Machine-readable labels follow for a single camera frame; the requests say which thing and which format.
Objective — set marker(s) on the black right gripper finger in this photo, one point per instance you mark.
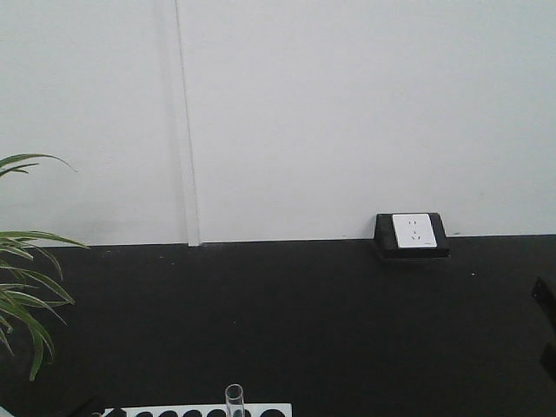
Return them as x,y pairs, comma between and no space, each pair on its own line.
545,298

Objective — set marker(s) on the glass test tube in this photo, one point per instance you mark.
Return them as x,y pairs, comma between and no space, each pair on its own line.
234,400

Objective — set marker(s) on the black and white power socket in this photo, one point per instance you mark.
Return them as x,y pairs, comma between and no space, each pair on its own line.
410,236

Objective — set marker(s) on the white test tube rack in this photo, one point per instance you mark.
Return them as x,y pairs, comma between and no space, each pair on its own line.
250,409

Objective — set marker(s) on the green spider plant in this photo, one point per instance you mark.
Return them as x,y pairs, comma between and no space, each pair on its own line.
29,290

